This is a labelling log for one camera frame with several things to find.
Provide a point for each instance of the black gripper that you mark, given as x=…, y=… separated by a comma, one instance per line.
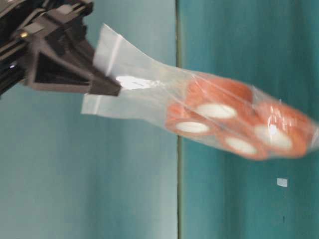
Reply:
x=43, y=45

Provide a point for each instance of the small white table sticker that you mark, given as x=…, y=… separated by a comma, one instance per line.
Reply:
x=282, y=182

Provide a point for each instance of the orange tape roll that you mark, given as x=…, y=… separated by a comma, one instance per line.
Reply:
x=237, y=137
x=183, y=121
x=219, y=98
x=283, y=129

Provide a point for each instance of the clear plastic zip bag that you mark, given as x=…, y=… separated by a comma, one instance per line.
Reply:
x=148, y=87

